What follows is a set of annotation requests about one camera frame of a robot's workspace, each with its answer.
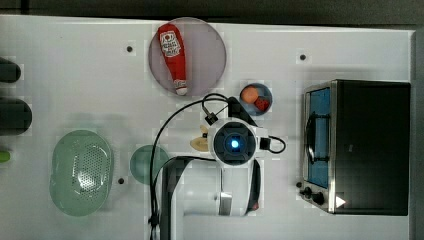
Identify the red ketchup bottle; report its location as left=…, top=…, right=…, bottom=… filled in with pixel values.
left=158, top=23, right=188, bottom=96

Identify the black steel toaster oven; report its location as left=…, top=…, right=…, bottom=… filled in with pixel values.
left=297, top=79, right=411, bottom=216

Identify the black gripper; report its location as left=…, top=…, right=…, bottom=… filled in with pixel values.
left=227, top=97, right=257, bottom=127

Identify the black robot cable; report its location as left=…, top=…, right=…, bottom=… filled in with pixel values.
left=148, top=93, right=287, bottom=240

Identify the green mug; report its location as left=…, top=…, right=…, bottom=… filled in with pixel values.
left=130, top=145, right=169, bottom=185

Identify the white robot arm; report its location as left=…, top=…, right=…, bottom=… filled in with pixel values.
left=150, top=94, right=271, bottom=240

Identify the green perforated colander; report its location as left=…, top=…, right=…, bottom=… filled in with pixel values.
left=49, top=130, right=114, bottom=217

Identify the large black bowl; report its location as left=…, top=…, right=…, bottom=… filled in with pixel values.
left=0, top=98, right=32, bottom=136

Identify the orange toy fruit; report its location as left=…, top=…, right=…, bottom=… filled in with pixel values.
left=240, top=86, right=259, bottom=104

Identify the grey round plate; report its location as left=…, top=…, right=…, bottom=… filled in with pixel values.
left=148, top=17, right=227, bottom=96

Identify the red toy strawberry in bowl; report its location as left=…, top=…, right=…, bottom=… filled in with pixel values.
left=254, top=97, right=270, bottom=112

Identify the small blue bowl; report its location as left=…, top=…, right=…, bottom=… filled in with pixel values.
left=239, top=83, right=273, bottom=116

